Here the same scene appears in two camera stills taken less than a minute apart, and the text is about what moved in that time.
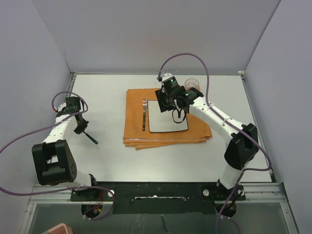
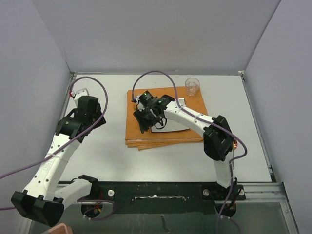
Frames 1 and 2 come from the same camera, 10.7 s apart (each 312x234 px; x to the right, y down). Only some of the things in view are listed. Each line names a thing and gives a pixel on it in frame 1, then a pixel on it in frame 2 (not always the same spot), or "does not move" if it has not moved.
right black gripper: (161, 94) → (146, 124)
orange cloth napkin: (133, 135) does not move
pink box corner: (61, 228) does not move
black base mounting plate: (154, 198) does not move
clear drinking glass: (191, 82) does not move
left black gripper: (81, 128) → (101, 122)
